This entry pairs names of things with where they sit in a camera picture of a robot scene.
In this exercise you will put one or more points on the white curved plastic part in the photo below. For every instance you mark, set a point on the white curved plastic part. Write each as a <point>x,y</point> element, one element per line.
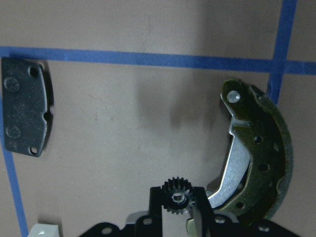
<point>44,230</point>

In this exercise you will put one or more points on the black brake pad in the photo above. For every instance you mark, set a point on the black brake pad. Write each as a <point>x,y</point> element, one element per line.
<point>26,100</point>

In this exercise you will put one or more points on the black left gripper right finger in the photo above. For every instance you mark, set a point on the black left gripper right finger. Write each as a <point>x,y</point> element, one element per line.
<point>202,213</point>

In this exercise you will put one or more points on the small black bearing gear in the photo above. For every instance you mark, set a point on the small black bearing gear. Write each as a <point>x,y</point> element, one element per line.
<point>178,195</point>

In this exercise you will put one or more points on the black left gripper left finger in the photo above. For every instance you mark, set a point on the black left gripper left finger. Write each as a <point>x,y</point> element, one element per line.
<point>155,203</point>

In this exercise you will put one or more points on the green brake shoe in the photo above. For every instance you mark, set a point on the green brake shoe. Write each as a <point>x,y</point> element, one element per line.
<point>258,168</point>

